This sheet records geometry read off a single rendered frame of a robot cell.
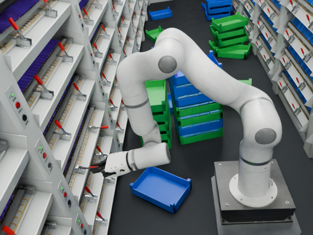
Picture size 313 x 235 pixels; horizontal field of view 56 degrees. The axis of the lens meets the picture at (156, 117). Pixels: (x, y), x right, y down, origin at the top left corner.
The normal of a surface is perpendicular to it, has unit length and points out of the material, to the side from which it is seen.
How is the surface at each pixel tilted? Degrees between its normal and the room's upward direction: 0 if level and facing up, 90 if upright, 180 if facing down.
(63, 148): 20
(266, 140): 98
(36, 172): 90
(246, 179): 86
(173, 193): 0
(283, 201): 4
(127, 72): 71
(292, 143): 0
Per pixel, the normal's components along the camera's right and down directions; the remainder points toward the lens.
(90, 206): 0.20, -0.77
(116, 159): -0.34, -0.73
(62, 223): -0.03, 0.61
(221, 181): -0.12, -0.83
